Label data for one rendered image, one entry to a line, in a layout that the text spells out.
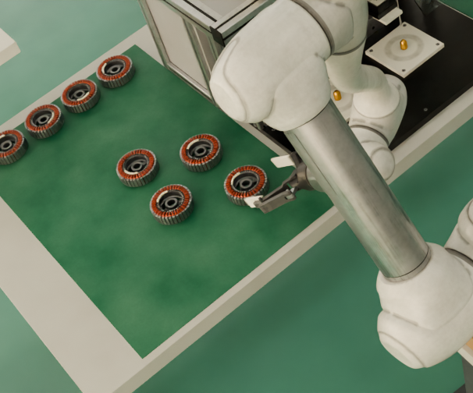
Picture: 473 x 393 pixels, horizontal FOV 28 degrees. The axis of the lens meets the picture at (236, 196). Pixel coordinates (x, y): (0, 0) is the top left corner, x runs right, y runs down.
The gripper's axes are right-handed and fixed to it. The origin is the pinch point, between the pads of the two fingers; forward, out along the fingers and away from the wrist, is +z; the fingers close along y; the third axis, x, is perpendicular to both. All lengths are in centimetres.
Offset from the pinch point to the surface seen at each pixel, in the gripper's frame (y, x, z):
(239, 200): -5.6, 0.1, 5.6
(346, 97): 34.2, -4.6, -3.6
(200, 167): 0.8, 7.8, 19.4
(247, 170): 3.2, 2.1, 7.4
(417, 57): 53, -11, -14
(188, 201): -10.8, 6.8, 15.7
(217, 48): 21.6, 28.0, 8.2
